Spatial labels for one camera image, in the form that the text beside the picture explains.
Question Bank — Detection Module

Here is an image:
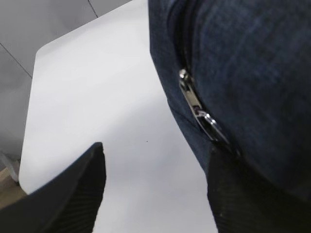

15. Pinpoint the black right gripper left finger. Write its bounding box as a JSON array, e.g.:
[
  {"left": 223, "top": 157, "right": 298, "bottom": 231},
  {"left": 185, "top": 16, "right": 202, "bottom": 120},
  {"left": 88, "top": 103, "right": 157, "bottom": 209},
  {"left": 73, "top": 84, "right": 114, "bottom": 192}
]
[{"left": 0, "top": 142, "right": 106, "bottom": 233}]

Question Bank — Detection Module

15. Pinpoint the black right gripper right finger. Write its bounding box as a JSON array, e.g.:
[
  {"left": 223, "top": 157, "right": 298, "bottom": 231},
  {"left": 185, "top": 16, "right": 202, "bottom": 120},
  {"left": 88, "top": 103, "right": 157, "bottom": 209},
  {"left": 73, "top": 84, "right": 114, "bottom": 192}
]
[{"left": 207, "top": 146, "right": 311, "bottom": 233}]

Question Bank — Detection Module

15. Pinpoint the dark navy lunch bag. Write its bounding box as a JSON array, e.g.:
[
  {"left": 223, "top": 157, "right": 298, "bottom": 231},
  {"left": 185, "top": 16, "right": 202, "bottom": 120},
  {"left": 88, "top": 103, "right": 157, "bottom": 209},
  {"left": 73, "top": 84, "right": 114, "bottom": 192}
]
[{"left": 148, "top": 0, "right": 311, "bottom": 202}]

